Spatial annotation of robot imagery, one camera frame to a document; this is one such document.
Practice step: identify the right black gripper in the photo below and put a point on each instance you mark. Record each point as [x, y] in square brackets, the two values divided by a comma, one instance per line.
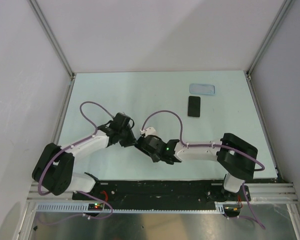
[155, 159]

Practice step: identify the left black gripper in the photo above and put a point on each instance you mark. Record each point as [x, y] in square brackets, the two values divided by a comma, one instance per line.
[131, 141]

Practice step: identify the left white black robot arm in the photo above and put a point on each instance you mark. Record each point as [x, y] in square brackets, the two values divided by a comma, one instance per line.
[55, 168]

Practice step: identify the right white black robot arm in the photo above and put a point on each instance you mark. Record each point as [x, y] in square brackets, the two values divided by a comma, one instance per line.
[236, 156]

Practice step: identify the black phone on table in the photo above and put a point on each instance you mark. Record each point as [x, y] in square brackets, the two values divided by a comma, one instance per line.
[194, 107]

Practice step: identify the clear blue phone case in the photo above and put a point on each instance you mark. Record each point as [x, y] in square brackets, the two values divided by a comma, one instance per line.
[202, 89]

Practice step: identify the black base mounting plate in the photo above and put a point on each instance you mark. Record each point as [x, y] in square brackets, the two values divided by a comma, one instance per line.
[166, 195]

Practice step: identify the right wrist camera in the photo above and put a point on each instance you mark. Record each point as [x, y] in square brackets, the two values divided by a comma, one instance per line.
[148, 131]

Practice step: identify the aluminium frame rail front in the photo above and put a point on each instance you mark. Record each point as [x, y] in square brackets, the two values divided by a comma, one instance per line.
[263, 193]

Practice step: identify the left aluminium corner post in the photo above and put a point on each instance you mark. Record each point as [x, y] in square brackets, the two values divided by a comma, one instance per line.
[51, 36]

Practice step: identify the aluminium corner post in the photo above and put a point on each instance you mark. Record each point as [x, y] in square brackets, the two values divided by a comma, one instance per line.
[270, 34]
[51, 36]

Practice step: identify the right aluminium corner post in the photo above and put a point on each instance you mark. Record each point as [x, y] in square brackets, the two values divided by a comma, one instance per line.
[270, 34]

